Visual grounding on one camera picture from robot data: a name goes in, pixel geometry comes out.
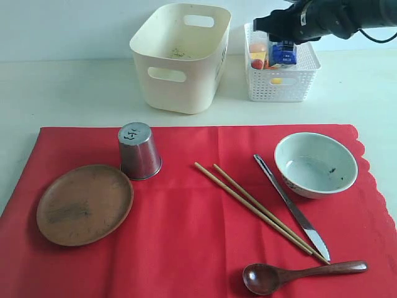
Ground red table cloth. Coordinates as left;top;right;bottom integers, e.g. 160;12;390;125
1;124;396;297

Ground white perforated plastic basket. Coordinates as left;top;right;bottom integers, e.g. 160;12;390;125
244;23;321;102

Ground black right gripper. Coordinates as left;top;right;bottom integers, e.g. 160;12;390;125
252;1;321;45

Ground blue white milk carton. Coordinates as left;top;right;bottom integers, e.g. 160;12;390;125
268;41;297;68

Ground dark wooden spoon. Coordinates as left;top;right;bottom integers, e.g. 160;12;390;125
243;261;368;296

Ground yellow lemon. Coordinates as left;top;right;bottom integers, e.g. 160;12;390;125
270;78;282;85

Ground upper wooden chopstick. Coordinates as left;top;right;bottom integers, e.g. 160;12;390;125
213;164;330;264

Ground yellow cheese block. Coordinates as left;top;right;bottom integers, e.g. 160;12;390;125
249;52;267;60

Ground lower wooden chopstick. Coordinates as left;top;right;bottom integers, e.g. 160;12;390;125
194;162;313;255

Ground round brown wooden plate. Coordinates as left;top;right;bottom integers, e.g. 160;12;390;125
36;165;133;246

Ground wooden chopstick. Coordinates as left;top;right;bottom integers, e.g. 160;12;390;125
194;162;313;255
213;164;330;264

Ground orange fried nugget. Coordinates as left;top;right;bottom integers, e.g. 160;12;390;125
264;60;275;70

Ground steel table knife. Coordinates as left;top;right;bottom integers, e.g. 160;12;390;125
253;154;331;261

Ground cream plastic bin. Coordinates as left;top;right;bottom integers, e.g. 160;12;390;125
130;3;231;114

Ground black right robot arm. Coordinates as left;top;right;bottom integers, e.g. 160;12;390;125
252;0;396;45

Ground red sausage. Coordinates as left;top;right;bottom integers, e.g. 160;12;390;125
251;59;264;70

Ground upturned steel cup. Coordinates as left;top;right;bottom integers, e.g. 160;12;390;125
118;122;162;181

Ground brown egg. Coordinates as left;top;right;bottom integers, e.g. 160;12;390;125
249;43;267;53

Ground white ceramic bowl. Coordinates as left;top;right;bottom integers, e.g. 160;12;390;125
274;132;359;199

